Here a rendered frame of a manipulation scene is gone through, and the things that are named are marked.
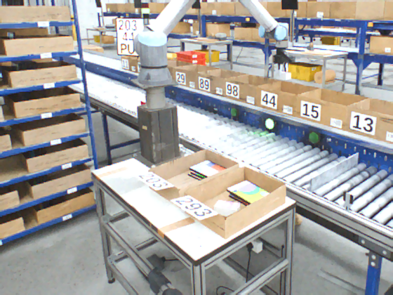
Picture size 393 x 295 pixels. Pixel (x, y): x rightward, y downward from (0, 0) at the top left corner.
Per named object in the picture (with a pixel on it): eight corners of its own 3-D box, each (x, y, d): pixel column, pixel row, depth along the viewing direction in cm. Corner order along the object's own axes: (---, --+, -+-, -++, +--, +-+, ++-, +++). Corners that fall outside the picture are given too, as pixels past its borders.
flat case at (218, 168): (212, 181, 179) (212, 178, 179) (189, 170, 192) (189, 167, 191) (231, 172, 189) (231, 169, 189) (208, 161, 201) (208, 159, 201)
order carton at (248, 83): (224, 97, 301) (223, 79, 296) (248, 92, 321) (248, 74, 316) (256, 107, 274) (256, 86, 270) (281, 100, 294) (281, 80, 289)
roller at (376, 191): (342, 215, 164) (342, 206, 163) (391, 179, 199) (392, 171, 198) (351, 220, 161) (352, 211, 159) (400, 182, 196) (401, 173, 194)
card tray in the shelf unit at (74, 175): (34, 199, 246) (31, 187, 243) (22, 184, 266) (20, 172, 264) (92, 180, 273) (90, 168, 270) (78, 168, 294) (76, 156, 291)
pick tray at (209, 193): (183, 212, 158) (182, 192, 156) (244, 182, 185) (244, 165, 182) (225, 240, 139) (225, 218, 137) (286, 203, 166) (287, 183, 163)
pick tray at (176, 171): (147, 187, 180) (146, 169, 177) (206, 164, 206) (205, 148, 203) (180, 208, 161) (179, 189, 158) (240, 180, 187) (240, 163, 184)
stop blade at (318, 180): (309, 194, 180) (311, 178, 177) (356, 166, 211) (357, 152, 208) (311, 194, 179) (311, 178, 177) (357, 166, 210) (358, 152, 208)
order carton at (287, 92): (256, 107, 275) (256, 86, 270) (281, 100, 294) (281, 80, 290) (295, 118, 248) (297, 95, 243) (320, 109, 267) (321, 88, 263)
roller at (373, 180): (330, 210, 169) (330, 201, 167) (380, 175, 204) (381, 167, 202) (339, 214, 165) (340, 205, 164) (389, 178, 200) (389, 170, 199)
